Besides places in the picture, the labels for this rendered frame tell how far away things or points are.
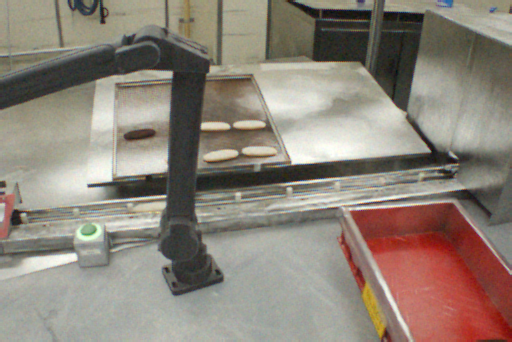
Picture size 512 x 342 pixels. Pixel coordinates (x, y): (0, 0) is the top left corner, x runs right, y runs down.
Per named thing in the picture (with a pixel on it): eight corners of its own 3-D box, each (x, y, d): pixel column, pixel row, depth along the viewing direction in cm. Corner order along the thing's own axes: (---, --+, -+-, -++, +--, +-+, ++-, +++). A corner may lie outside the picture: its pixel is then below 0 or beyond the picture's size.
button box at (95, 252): (79, 279, 100) (70, 244, 94) (81, 257, 106) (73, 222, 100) (113, 276, 101) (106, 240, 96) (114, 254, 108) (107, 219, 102)
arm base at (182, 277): (173, 297, 93) (225, 281, 98) (170, 269, 89) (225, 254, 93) (161, 271, 99) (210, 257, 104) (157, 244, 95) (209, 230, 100)
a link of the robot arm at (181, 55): (219, 42, 67) (215, 27, 75) (129, 36, 64) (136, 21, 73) (198, 262, 90) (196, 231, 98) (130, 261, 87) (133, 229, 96)
